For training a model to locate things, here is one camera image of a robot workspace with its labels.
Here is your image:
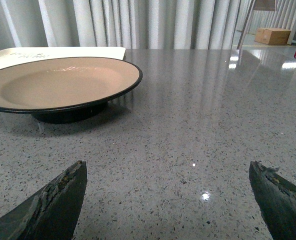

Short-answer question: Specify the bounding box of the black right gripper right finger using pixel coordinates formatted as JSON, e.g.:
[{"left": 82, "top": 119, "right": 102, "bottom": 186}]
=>
[{"left": 249, "top": 161, "right": 296, "bottom": 240}]

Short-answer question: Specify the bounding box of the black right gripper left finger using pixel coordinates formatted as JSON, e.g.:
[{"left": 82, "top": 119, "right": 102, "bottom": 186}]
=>
[{"left": 0, "top": 161, "right": 87, "bottom": 240}]

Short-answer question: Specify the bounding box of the beige plate with black rim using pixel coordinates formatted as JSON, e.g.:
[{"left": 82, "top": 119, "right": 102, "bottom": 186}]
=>
[{"left": 0, "top": 57, "right": 143, "bottom": 124}]

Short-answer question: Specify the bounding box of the white rectangular tray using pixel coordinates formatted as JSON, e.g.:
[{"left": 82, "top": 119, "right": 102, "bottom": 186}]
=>
[{"left": 0, "top": 47, "right": 126, "bottom": 69}]

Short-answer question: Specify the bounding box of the cardboard box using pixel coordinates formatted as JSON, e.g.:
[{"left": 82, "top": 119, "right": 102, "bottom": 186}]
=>
[{"left": 254, "top": 28, "right": 291, "bottom": 46}]

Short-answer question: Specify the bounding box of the metal stand leg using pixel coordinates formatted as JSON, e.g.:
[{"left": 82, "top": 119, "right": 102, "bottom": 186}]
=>
[{"left": 236, "top": 0, "right": 276, "bottom": 50}]

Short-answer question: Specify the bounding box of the grey pleated curtain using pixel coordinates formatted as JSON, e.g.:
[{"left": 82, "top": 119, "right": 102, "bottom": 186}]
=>
[{"left": 0, "top": 0, "right": 296, "bottom": 51}]

